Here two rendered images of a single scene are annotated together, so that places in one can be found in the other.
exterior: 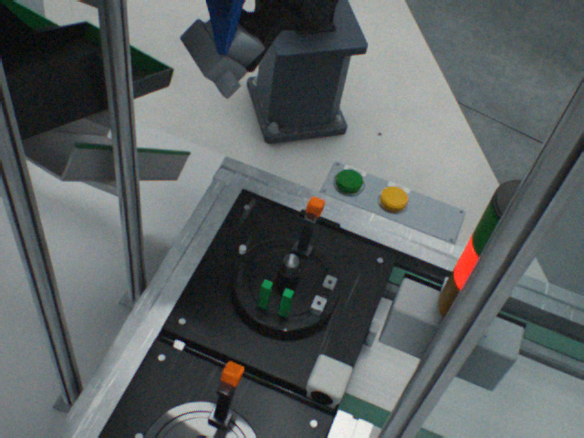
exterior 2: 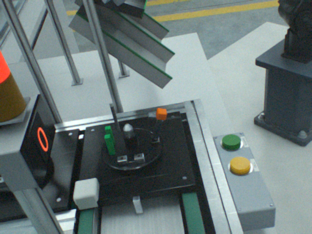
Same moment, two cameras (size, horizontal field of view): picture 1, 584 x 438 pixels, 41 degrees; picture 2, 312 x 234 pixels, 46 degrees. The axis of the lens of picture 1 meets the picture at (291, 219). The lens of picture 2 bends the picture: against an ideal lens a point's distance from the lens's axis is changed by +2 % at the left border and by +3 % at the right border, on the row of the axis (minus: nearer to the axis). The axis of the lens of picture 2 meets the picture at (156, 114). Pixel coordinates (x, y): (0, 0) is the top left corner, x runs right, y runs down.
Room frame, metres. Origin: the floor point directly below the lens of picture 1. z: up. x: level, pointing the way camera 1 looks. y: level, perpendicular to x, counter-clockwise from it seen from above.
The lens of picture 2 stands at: (0.49, -0.60, 1.52)
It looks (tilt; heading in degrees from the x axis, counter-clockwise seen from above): 38 degrees down; 79
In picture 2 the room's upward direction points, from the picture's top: 11 degrees counter-clockwise
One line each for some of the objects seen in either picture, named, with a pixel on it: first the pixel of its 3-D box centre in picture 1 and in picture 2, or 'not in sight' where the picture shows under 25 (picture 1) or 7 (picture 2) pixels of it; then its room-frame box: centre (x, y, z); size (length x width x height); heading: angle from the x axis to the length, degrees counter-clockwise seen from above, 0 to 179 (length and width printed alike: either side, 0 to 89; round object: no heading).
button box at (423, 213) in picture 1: (389, 213); (240, 176); (0.72, -0.14, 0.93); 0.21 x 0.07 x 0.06; 77
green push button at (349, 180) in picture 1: (349, 182); (231, 143); (0.74, -0.07, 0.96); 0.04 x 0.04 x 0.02
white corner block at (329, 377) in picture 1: (328, 381); (87, 193); (0.42, -0.08, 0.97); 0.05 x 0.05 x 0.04; 77
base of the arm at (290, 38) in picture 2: (311, 3); (302, 41); (0.97, 0.03, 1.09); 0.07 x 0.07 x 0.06; 24
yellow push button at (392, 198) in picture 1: (393, 200); (240, 166); (0.72, -0.14, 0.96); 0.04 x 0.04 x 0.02
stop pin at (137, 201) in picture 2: (370, 335); (138, 204); (0.51, -0.13, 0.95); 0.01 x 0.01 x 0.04; 77
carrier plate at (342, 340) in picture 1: (284, 293); (134, 154); (0.53, -0.01, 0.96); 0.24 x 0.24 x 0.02; 77
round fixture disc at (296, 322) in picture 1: (286, 286); (133, 148); (0.53, -0.01, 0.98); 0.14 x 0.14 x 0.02
